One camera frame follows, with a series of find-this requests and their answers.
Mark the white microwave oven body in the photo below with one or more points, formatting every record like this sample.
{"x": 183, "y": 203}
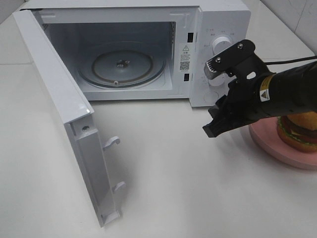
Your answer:
{"x": 183, "y": 29}

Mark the white microwave door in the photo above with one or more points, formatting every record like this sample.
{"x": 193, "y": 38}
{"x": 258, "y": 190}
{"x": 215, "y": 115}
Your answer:
{"x": 76, "y": 114}

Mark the glass microwave turntable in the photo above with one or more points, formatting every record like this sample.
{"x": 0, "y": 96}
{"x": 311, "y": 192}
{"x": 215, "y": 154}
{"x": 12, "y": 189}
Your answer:
{"x": 122, "y": 64}

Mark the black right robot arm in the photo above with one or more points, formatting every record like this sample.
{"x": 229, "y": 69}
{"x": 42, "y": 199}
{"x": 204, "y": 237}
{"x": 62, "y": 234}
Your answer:
{"x": 289, "y": 92}

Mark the white upper power knob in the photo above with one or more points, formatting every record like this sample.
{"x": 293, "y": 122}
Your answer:
{"x": 220, "y": 43}

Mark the toy hamburger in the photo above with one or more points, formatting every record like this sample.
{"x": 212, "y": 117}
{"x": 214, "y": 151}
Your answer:
{"x": 299, "y": 131}

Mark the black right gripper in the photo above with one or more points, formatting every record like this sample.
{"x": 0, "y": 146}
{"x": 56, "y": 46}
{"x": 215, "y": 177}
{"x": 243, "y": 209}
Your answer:
{"x": 242, "y": 105}

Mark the pink round plate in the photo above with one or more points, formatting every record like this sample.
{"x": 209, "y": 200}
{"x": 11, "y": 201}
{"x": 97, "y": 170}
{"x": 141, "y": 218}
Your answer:
{"x": 264, "y": 133}

